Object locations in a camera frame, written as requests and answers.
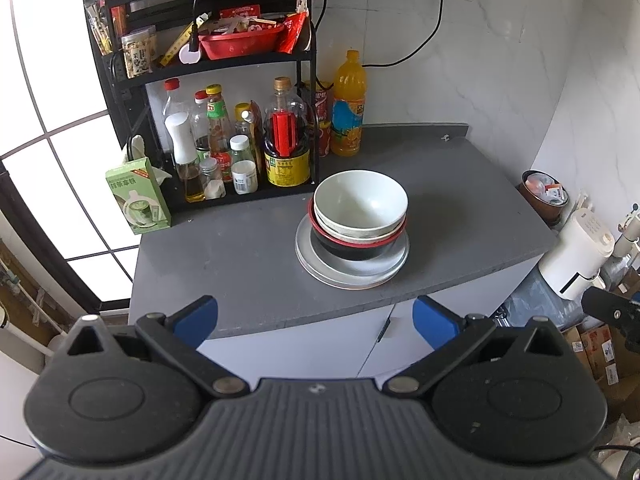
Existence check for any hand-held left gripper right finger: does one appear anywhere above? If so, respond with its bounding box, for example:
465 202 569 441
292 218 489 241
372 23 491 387
382 295 569 402

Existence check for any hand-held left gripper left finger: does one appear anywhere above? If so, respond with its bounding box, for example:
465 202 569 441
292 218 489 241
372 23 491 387
65 295 251 402

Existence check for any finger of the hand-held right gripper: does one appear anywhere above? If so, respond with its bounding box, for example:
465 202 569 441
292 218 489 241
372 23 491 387
581 285 640 353

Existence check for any white plate with flower print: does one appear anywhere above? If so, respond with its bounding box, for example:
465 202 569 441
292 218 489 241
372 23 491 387
307 267 403 291

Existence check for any red and black bowl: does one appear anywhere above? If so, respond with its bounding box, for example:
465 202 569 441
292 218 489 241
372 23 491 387
307 197 408 262

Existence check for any white ceramic bowl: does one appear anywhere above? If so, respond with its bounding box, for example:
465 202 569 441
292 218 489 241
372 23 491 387
313 170 409 235
311 200 407 245

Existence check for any large white plate blue print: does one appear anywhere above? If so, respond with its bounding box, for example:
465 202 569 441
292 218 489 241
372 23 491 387
295 212 411 287

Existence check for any small printed cardboard box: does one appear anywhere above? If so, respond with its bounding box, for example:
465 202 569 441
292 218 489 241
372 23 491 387
562 325 608 367

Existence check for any brown cardboard box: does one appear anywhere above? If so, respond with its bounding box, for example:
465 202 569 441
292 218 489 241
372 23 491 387
595 345 640 423

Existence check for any white electric kettle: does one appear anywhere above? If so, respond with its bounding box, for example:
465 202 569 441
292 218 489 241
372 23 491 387
538 208 616 301

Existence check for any grey plastic bag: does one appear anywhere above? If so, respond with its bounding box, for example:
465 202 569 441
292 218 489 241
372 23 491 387
502 265 588 333

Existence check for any white plastic fixture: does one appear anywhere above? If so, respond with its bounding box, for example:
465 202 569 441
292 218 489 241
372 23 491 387
612 203 640 259

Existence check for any green carton box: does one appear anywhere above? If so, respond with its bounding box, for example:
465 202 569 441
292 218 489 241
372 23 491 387
105 156 172 235

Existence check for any dark bowl with packets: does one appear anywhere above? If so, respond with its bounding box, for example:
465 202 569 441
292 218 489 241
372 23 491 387
517 170 571 227

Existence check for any small glass shaker jar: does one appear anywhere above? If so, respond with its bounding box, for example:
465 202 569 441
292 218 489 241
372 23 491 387
198 157 227 201

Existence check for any large dark bottle yellow label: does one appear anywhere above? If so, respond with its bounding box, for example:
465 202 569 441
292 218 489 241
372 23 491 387
263 76 312 187

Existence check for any small white-capped green bottle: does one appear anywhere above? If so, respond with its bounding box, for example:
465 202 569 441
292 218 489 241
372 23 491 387
229 135 252 163

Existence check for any white tissue paper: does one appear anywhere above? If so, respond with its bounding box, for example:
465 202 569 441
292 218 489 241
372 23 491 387
126 135 173 183

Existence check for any white-topped oil spray bottle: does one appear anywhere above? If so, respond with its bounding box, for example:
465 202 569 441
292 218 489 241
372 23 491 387
164 112 207 203

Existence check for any sauce bottle with red label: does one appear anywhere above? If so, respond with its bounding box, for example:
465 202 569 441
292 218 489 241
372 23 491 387
206 85 235 183

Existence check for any brown sauce pouch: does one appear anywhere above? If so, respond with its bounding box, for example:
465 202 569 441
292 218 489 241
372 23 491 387
249 100 266 173

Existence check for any dark bottle with red cap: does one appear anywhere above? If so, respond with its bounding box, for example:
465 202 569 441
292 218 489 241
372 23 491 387
192 90 212 162

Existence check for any yellow-capped bottle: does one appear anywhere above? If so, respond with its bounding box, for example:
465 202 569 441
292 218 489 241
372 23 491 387
234 103 257 137

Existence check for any orange juice bottle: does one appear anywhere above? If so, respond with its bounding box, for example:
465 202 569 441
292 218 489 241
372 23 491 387
330 50 367 157

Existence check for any clear bottle with red cap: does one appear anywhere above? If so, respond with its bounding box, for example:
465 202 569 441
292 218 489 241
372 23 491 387
161 78 193 121

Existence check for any black metal shelf rack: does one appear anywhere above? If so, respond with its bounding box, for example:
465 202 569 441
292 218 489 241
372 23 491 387
80 0 321 211

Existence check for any white plug adapter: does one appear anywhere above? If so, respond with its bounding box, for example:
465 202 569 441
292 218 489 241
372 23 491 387
179 35 202 64

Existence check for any yellow printed strip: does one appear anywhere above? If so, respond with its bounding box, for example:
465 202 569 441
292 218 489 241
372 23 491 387
160 12 208 67

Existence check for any clear snack jar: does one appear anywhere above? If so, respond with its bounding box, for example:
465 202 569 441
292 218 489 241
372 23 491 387
121 26 158 79

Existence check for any red plastic basket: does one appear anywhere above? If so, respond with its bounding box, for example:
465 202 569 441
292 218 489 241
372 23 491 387
198 23 286 61

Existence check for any red snack packet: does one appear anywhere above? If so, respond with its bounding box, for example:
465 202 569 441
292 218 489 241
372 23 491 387
277 11 308 55

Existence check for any window with black frame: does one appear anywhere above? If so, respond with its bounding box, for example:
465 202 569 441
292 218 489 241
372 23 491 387
0 0 143 311

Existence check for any black power cable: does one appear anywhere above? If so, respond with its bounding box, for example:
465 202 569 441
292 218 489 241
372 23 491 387
361 0 446 68

